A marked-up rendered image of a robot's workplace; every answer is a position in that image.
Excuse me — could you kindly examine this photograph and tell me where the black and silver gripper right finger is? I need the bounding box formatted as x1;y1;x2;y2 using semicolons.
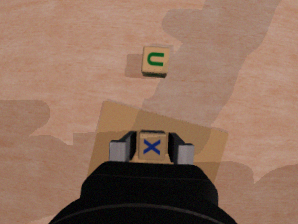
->
168;133;194;165

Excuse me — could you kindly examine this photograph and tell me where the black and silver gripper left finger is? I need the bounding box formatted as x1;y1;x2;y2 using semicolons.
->
109;131;137;162

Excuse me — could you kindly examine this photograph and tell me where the small tan letter block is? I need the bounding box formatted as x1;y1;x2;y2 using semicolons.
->
141;46;170;78
138;130;166;160

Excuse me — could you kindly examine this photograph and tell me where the tan flat mat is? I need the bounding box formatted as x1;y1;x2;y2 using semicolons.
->
87;100;229;184

